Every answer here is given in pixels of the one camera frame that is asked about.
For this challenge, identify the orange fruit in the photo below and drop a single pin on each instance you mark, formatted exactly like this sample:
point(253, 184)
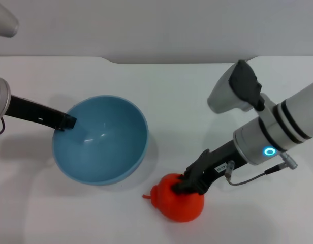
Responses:
point(179, 206)

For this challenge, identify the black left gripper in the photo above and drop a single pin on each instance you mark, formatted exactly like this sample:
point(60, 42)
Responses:
point(34, 111)

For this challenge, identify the blue bowl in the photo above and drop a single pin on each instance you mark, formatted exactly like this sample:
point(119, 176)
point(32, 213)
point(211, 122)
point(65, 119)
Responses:
point(103, 152)

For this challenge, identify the right wrist camera housing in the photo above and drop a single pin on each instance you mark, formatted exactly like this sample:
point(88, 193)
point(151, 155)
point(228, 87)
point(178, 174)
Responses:
point(230, 94)

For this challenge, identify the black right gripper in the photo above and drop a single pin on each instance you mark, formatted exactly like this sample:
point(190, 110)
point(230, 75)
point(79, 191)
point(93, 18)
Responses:
point(222, 162)

